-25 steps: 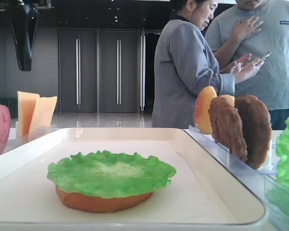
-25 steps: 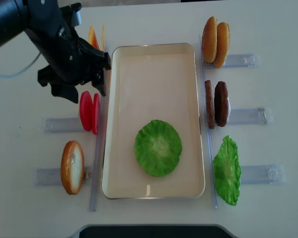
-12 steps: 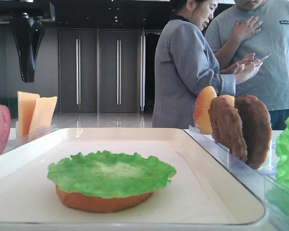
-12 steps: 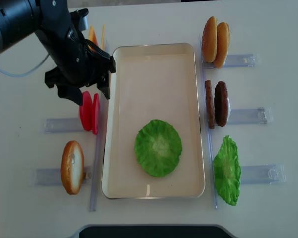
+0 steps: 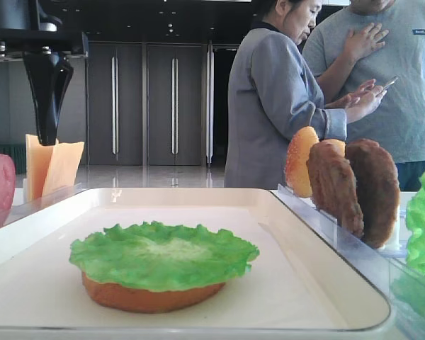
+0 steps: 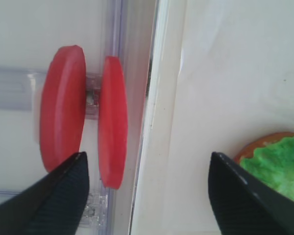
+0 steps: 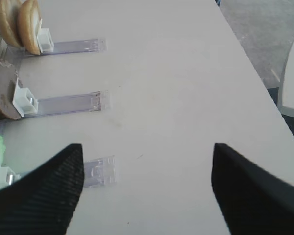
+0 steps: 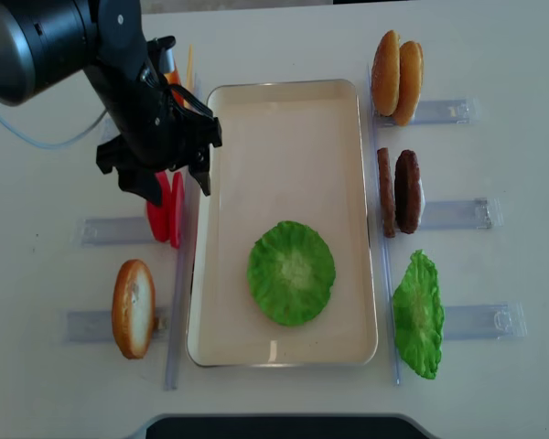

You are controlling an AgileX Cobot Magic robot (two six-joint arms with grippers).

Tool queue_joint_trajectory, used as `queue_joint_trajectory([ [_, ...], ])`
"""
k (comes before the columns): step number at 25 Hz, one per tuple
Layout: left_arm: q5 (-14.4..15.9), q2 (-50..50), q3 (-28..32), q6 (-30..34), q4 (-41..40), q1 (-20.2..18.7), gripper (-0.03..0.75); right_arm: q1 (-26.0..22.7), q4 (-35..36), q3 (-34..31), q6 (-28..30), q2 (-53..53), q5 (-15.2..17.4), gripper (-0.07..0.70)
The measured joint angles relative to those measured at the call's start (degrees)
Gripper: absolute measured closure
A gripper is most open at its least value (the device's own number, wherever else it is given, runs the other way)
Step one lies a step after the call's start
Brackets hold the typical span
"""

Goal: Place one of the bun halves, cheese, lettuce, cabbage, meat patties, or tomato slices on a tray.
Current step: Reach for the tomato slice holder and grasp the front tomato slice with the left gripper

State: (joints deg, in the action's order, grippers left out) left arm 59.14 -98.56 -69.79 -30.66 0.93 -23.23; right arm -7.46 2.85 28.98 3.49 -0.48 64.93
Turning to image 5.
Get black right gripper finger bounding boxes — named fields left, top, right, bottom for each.
left=55, top=53, right=74, bottom=137

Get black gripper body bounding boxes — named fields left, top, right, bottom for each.
left=0, top=1, right=89, bottom=61

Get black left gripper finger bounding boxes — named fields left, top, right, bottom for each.
left=23, top=53, right=62, bottom=146

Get orange cheese slice rear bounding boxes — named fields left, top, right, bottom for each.
left=25, top=134, right=54, bottom=201

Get orange cheese slice near tray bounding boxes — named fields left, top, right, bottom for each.
left=42, top=142, right=84, bottom=196

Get green lettuce leaf on bun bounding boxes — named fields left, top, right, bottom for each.
left=69, top=221, right=259, bottom=292

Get brown meat patty near tray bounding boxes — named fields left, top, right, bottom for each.
left=307, top=142, right=364, bottom=238

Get dark brown meat patty outer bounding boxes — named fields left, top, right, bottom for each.
left=345, top=138, right=400, bottom=249

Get green lettuce leaf on rack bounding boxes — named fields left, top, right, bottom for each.
left=392, top=172, right=425, bottom=318

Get woman in grey jacket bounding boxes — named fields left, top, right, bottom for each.
left=224, top=1, right=385, bottom=189

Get bottom bun half on tray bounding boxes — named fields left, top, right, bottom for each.
left=81, top=273, right=225, bottom=314

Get sesame bun top outer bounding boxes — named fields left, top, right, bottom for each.
left=285, top=126, right=319, bottom=198

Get cream rectangular tray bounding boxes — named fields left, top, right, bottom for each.
left=0, top=188, right=394, bottom=339

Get smartphone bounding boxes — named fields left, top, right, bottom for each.
left=382, top=76, right=399, bottom=91

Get man in grey t-shirt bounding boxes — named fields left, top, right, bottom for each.
left=302, top=0, right=425, bottom=191

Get dark cabinet doors with handles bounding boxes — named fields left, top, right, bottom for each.
left=86, top=43, right=236, bottom=166

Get clear cheese holder rail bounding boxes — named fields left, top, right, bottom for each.
left=22, top=178, right=29, bottom=203

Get clear left long rail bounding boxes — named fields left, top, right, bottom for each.
left=0, top=184, right=84, bottom=229

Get clear long rail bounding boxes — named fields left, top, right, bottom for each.
left=0, top=184, right=84, bottom=229
left=272, top=186, right=425, bottom=339

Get clear patty holder rail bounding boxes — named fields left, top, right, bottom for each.
left=378, top=207, right=409, bottom=259

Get clear right long rail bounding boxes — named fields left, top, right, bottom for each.
left=272, top=186, right=425, bottom=339

